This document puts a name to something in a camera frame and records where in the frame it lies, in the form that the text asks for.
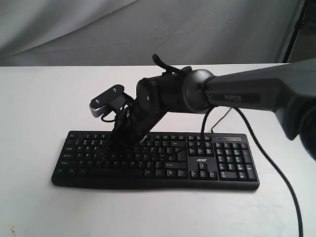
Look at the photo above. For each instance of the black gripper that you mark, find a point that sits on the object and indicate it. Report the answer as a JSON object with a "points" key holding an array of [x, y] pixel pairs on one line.
{"points": [[130, 129]]}

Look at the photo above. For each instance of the black acer keyboard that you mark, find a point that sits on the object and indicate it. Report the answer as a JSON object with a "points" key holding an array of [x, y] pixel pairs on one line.
{"points": [[164, 160]]}

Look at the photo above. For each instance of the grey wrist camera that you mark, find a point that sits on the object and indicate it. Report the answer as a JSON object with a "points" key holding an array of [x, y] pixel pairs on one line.
{"points": [[114, 100]]}

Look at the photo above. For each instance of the black tripod stand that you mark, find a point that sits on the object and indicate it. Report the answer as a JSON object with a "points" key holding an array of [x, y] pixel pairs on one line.
{"points": [[299, 23]]}

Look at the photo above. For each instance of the white backdrop cloth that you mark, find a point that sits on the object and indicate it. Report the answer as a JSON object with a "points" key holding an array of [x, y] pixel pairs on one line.
{"points": [[128, 32]]}

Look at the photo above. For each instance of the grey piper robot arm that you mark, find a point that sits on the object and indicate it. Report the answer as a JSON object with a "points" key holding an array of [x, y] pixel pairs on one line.
{"points": [[287, 90]]}

